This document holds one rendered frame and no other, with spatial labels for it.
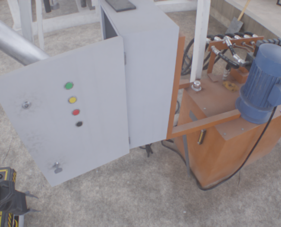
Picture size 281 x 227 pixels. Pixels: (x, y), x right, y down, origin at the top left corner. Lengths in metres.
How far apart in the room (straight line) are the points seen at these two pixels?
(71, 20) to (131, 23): 3.05
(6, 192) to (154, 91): 0.63
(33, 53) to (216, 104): 1.07
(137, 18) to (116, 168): 1.27
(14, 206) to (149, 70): 0.64
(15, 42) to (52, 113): 0.27
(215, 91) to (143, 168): 0.79
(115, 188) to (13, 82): 1.27
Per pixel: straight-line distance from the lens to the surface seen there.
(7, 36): 0.84
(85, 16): 3.83
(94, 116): 0.85
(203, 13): 1.43
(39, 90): 0.71
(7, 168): 1.70
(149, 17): 0.85
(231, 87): 1.62
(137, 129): 1.04
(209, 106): 1.45
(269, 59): 1.23
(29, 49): 0.85
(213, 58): 1.62
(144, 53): 0.79
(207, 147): 1.52
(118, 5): 0.94
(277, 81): 1.31
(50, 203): 1.82
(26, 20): 1.16
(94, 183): 1.80
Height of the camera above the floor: 1.59
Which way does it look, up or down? 47 degrees down
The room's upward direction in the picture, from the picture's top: straight up
